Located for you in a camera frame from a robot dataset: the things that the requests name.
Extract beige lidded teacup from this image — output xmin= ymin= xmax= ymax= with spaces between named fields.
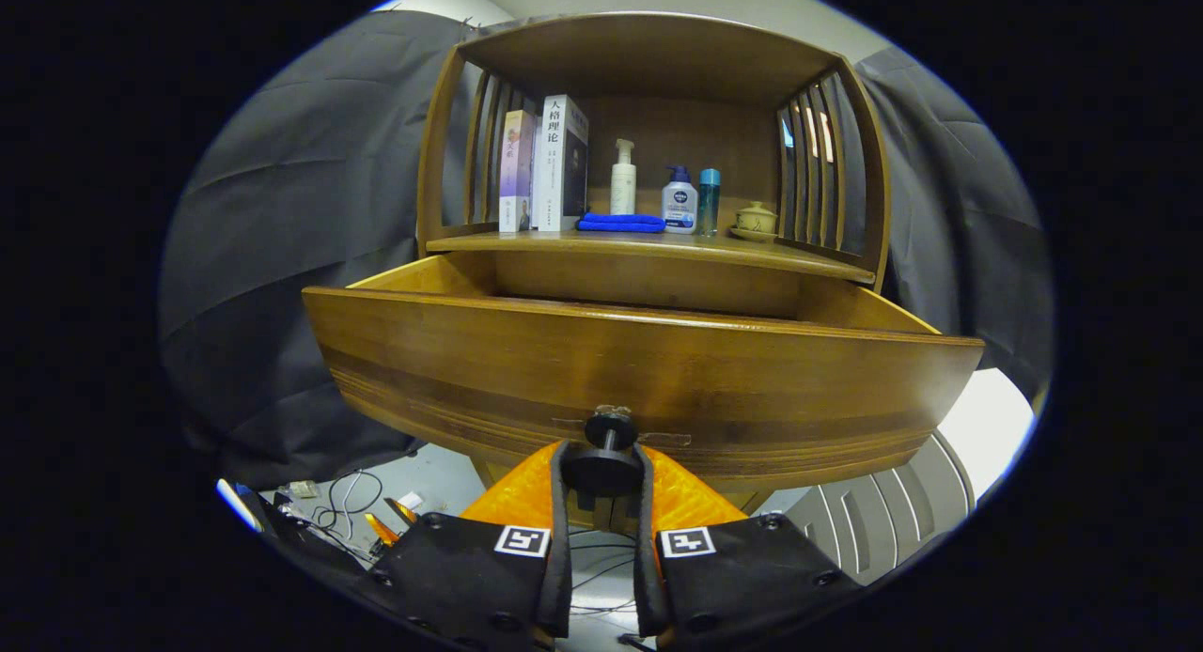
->
xmin=731 ymin=201 xmax=779 ymax=243

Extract black floor cables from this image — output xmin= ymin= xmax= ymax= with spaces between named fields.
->
xmin=273 ymin=469 xmax=640 ymax=620

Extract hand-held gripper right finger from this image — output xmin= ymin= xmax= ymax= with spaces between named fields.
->
xmin=632 ymin=442 xmax=864 ymax=651

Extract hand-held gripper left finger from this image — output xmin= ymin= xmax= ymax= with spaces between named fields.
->
xmin=362 ymin=441 xmax=574 ymax=651

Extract teal slim bottle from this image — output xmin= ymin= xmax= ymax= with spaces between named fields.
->
xmin=697 ymin=168 xmax=722 ymax=237

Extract brown wooden cabinet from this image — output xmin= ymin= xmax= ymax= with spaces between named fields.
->
xmin=416 ymin=11 xmax=892 ymax=540

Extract blue folded cloth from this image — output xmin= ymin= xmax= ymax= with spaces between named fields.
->
xmin=576 ymin=212 xmax=667 ymax=234

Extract thin purple book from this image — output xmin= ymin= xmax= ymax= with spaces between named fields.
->
xmin=499 ymin=109 xmax=537 ymax=233

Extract thick white book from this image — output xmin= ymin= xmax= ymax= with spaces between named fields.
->
xmin=531 ymin=94 xmax=590 ymax=233

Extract white side table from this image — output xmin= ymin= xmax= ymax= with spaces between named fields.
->
xmin=780 ymin=368 xmax=1037 ymax=587

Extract white bottle blue pump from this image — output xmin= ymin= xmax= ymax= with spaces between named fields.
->
xmin=661 ymin=164 xmax=698 ymax=235

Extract brown wooden drawer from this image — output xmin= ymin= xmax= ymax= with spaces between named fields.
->
xmin=301 ymin=251 xmax=986 ymax=503

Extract wooden countertop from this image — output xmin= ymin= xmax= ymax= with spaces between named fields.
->
xmin=426 ymin=222 xmax=877 ymax=285

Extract black backdrop cloth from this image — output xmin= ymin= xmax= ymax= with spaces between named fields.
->
xmin=158 ymin=11 xmax=1055 ymax=491

